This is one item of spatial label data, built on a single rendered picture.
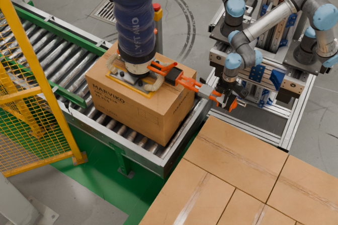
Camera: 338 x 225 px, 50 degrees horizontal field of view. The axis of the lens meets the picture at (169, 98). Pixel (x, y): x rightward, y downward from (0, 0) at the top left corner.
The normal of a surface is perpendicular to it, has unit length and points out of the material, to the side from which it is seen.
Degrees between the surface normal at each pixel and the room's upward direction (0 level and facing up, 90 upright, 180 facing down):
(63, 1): 0
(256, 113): 0
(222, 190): 0
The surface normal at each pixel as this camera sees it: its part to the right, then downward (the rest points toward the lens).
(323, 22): 0.31, 0.70
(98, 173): 0.00, -0.57
